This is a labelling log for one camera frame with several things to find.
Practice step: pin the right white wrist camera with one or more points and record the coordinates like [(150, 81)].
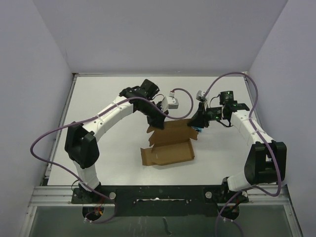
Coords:
[(200, 96)]

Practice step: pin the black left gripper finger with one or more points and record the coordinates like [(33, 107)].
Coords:
[(152, 122), (160, 121)]

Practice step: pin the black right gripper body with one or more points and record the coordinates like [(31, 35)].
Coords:
[(214, 114)]

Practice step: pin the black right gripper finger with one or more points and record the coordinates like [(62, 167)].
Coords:
[(199, 114), (196, 121)]

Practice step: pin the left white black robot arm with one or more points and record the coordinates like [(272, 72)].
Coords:
[(82, 139)]

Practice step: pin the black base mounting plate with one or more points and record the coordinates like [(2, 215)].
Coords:
[(161, 201)]

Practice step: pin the brown cardboard paper box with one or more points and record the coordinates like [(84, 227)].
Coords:
[(170, 145)]

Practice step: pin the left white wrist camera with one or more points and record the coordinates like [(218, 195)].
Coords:
[(169, 102)]

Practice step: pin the small blue toy car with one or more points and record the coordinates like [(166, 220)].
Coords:
[(198, 129)]

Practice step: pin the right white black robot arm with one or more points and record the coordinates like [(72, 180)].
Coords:
[(266, 161)]

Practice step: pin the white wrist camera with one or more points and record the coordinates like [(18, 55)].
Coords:
[(200, 96), (169, 102)]

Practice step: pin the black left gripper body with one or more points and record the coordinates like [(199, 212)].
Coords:
[(149, 109)]

